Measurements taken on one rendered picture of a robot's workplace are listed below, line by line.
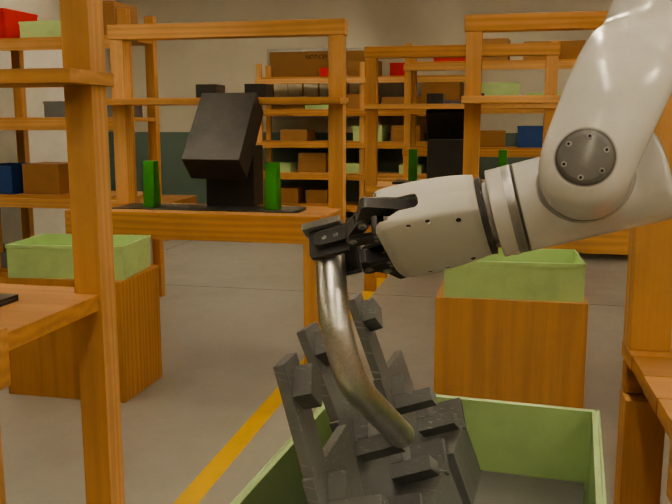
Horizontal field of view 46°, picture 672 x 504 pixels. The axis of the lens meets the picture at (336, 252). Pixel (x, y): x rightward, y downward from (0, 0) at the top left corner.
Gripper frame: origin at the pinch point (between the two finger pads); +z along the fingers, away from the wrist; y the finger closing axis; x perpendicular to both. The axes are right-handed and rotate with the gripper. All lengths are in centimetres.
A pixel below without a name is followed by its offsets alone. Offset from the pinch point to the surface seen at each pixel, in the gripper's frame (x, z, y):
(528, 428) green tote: -1, -11, -59
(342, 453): 13.3, 6.7, -19.1
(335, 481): 18.2, 5.9, -13.9
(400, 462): 8.8, 4.6, -37.1
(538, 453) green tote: 2, -11, -62
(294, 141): -717, 280, -710
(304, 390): 12.0, 5.5, -4.7
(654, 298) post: -45, -40, -107
